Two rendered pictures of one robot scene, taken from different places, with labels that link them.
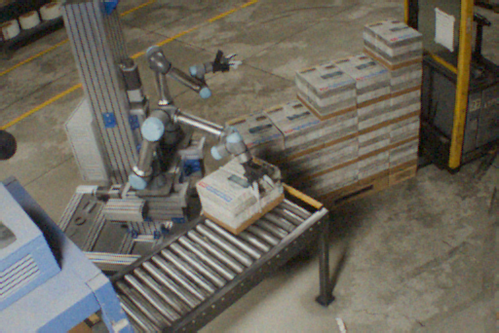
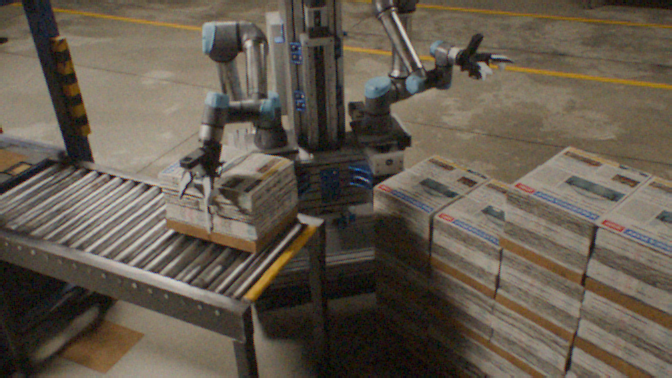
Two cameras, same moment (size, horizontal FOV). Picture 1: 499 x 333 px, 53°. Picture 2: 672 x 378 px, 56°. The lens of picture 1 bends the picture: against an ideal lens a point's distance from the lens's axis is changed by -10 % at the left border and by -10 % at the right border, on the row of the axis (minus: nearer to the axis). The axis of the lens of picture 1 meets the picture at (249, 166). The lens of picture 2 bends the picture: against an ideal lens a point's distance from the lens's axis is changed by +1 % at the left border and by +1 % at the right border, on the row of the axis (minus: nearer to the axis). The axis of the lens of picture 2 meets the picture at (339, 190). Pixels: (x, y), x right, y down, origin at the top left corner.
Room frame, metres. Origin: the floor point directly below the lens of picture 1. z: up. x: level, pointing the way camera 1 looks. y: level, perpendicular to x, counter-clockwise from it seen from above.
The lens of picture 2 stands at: (1.93, -1.82, 2.09)
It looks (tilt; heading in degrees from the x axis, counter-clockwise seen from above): 31 degrees down; 65
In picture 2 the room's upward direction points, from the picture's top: 2 degrees counter-clockwise
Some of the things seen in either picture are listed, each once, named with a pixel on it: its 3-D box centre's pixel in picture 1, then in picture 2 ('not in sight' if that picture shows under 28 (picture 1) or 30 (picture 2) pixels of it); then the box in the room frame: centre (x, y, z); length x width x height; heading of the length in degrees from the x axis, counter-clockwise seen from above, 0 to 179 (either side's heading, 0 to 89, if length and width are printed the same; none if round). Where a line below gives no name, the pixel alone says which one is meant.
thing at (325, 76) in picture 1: (325, 76); (581, 181); (3.32, -0.61, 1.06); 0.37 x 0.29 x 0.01; 17
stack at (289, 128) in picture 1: (313, 156); (518, 315); (3.28, -0.48, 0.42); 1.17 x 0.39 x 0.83; 107
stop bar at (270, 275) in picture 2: (293, 191); (283, 261); (2.45, -0.23, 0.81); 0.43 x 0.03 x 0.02; 38
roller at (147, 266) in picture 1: (170, 285); (79, 208); (1.89, 0.50, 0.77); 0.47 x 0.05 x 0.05; 38
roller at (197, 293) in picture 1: (179, 278); (92, 212); (1.93, 0.45, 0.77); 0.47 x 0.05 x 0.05; 38
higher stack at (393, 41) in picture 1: (392, 103); not in sight; (3.49, -1.17, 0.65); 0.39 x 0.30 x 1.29; 17
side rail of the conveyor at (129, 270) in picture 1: (180, 240); (177, 198); (2.25, 0.45, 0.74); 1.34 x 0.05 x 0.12; 128
